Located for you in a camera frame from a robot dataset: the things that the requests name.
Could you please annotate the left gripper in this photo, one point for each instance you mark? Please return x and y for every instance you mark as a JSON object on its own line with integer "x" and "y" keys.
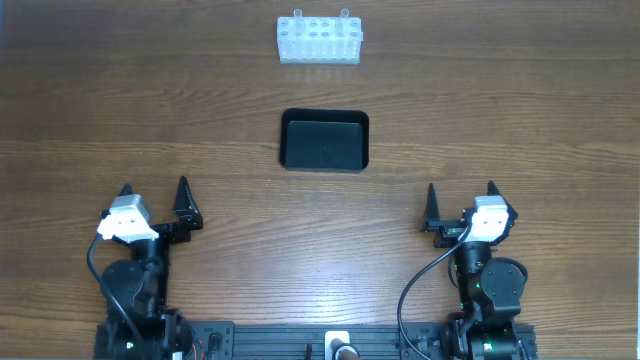
{"x": 172, "y": 233}

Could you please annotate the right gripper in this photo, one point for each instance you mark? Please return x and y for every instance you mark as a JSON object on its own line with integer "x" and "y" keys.
{"x": 447, "y": 234}

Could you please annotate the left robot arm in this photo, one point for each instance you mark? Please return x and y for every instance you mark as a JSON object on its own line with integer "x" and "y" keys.
{"x": 125, "y": 285}

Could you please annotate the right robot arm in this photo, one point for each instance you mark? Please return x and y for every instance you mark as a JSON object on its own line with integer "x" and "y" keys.
{"x": 495, "y": 290}

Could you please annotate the black tray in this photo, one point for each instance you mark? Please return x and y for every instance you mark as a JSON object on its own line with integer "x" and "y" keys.
{"x": 324, "y": 145}

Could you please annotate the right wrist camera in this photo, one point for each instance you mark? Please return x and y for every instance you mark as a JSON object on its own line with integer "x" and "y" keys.
{"x": 489, "y": 220}

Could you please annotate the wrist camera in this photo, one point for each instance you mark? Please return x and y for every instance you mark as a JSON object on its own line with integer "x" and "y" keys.
{"x": 127, "y": 220}
{"x": 489, "y": 220}

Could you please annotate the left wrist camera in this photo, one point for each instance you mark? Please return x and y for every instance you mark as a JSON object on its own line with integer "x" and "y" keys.
{"x": 127, "y": 220}

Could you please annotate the mounting rail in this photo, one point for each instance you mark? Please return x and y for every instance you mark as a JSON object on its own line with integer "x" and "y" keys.
{"x": 280, "y": 341}

